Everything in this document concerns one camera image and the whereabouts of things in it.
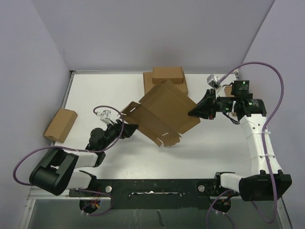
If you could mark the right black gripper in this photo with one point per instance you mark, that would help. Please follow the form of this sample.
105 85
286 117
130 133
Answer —
204 109

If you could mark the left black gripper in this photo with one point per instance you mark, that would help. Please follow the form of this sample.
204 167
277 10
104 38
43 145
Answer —
124 130

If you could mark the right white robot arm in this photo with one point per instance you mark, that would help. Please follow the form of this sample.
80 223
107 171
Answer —
267 181

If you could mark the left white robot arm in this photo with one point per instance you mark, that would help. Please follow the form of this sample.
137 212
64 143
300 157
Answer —
56 171

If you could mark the large closed cardboard box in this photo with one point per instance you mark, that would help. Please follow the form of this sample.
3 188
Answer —
148 83

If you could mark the small closed cardboard box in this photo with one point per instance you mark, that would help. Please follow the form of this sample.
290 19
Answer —
174 74

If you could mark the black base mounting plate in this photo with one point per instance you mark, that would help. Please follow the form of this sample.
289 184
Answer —
159 193

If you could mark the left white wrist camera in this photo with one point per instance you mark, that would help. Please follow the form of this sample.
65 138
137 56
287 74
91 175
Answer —
105 116

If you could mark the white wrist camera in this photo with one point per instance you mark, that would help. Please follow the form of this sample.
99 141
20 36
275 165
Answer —
105 116
214 81

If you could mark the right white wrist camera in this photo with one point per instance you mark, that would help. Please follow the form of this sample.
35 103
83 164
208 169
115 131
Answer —
214 81

